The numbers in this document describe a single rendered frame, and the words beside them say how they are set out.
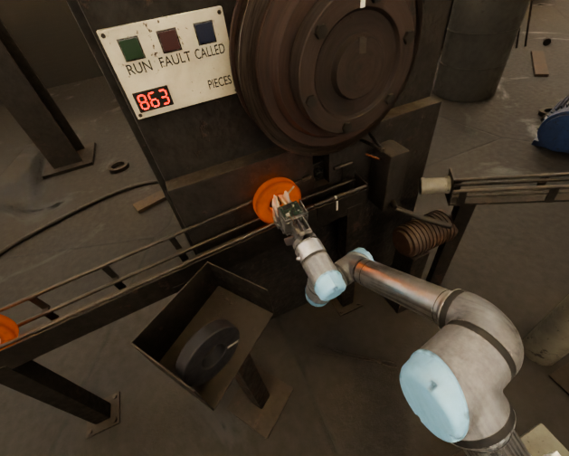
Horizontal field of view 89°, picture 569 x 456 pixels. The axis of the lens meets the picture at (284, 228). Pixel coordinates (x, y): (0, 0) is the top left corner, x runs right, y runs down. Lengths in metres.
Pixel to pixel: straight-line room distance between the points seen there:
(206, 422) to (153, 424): 0.22
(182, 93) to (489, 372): 0.82
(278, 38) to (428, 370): 0.64
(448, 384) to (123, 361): 1.44
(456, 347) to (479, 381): 0.05
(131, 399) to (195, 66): 1.34
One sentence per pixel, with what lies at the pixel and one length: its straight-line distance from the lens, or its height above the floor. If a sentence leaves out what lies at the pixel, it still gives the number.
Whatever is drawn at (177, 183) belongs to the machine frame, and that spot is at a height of 0.87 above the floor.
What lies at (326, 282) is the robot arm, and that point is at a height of 0.73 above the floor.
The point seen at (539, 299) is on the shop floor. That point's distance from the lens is 1.84.
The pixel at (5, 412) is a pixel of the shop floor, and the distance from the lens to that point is 1.94.
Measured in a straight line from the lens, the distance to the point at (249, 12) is 0.68.
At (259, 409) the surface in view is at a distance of 1.37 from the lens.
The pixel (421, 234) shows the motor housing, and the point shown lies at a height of 0.52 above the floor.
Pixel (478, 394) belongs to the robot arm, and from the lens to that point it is 0.56.
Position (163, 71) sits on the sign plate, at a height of 1.15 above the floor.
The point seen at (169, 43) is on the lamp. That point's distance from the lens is 0.78.
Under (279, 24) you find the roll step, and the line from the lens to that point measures 0.68.
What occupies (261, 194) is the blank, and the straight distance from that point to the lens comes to 0.86.
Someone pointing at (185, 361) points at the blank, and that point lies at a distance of 0.69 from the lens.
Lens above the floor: 1.32
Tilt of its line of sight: 44 degrees down
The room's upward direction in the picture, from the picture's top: 9 degrees counter-clockwise
